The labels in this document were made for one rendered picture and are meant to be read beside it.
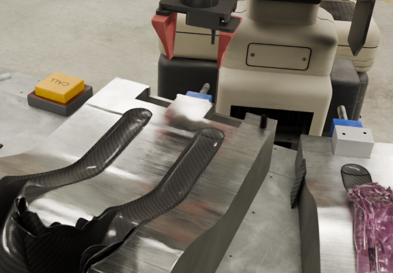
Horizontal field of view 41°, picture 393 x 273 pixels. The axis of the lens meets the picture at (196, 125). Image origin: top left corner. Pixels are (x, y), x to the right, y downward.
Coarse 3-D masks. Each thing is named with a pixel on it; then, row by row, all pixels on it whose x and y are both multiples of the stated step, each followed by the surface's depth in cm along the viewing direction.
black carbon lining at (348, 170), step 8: (344, 168) 72; (352, 168) 72; (360, 168) 72; (344, 176) 71; (352, 176) 71; (360, 176) 72; (368, 176) 71; (344, 184) 69; (352, 184) 70; (360, 184) 70
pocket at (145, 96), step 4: (148, 88) 80; (144, 92) 80; (148, 92) 81; (136, 96) 78; (140, 96) 79; (144, 96) 81; (148, 96) 81; (152, 96) 81; (156, 96) 81; (140, 100) 80; (144, 100) 81; (148, 100) 81; (152, 100) 81; (156, 100) 81; (160, 100) 80; (164, 100) 80; (168, 100) 80; (156, 104) 81; (160, 104) 81; (164, 104) 81; (168, 104) 80
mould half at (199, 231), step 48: (96, 96) 77; (48, 144) 68; (144, 144) 69; (240, 144) 69; (48, 192) 53; (96, 192) 57; (144, 192) 60; (192, 192) 62; (240, 192) 64; (144, 240) 48; (192, 240) 49
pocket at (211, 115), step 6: (210, 108) 76; (210, 114) 77; (216, 114) 78; (222, 114) 78; (246, 114) 75; (216, 120) 78; (222, 120) 78; (228, 120) 77; (234, 120) 77; (240, 120) 77; (234, 126) 77
